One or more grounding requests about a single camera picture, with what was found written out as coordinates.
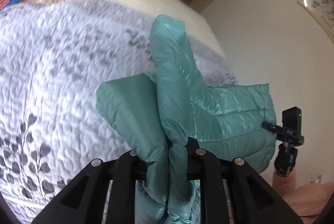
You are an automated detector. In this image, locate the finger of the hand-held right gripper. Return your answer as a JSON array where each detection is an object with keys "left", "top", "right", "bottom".
[{"left": 262, "top": 121, "right": 284, "bottom": 133}]

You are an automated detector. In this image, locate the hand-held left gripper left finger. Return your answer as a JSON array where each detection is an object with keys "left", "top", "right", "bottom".
[{"left": 33, "top": 150, "right": 149, "bottom": 224}]

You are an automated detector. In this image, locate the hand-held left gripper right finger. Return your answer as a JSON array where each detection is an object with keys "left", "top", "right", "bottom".
[{"left": 186, "top": 137, "right": 302, "bottom": 224}]

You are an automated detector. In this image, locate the green quilted puffer jacket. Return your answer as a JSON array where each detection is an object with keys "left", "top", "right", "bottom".
[{"left": 96, "top": 14, "right": 277, "bottom": 224}]

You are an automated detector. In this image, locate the person's right forearm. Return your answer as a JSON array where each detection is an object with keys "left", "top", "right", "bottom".
[{"left": 272, "top": 170, "right": 298, "bottom": 197}]

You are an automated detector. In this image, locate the grey leaf-print quilted bedspread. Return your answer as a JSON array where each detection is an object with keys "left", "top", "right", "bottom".
[{"left": 0, "top": 0, "right": 239, "bottom": 214}]

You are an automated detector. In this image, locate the white mattress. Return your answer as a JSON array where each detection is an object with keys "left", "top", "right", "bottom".
[{"left": 92, "top": 0, "right": 225, "bottom": 59}]

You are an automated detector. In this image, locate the framed wall picture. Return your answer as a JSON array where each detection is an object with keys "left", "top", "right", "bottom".
[{"left": 298, "top": 0, "right": 334, "bottom": 43}]

